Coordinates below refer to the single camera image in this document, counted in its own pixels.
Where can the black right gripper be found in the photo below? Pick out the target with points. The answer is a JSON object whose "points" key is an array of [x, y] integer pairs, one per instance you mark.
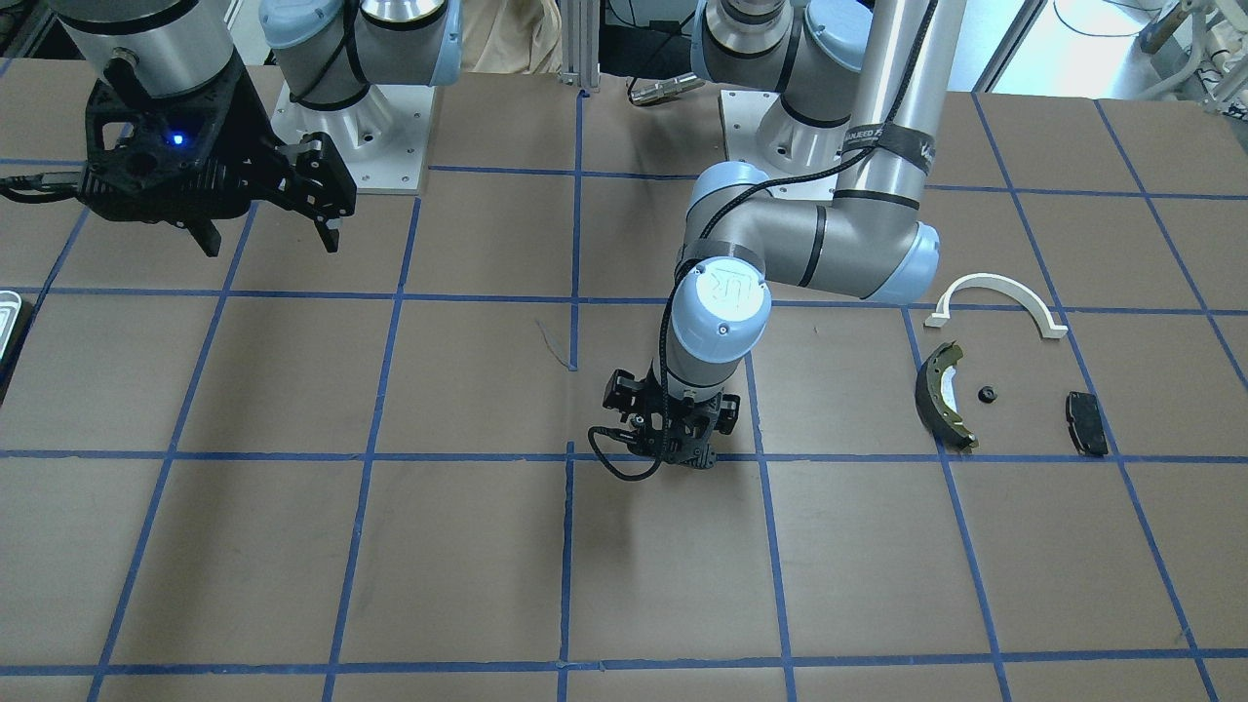
{"points": [[255, 146]]}

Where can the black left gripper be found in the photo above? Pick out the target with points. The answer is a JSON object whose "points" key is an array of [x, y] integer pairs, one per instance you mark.
{"points": [[621, 391]]}

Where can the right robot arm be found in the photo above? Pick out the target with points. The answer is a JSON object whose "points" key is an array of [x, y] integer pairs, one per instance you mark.
{"points": [[330, 53]]}

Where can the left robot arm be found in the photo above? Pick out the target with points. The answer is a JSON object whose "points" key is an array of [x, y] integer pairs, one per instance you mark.
{"points": [[874, 76]]}

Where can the ribbed metal tray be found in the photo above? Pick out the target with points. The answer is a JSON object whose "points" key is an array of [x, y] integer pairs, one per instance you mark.
{"points": [[13, 310]]}

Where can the dark curved brake shoe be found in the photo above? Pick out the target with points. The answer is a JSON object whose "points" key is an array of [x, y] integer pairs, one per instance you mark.
{"points": [[935, 398]]}

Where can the person in beige shirt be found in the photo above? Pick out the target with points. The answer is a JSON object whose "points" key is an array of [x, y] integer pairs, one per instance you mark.
{"points": [[512, 37]]}

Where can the black brake pad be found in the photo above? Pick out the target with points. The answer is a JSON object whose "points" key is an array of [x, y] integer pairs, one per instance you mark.
{"points": [[1086, 424]]}

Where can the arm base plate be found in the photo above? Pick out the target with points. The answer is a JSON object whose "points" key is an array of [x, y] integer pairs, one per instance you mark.
{"points": [[383, 139], [769, 135]]}

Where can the aluminium frame post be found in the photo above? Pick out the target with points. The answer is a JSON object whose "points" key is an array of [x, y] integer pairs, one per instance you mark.
{"points": [[581, 36]]}

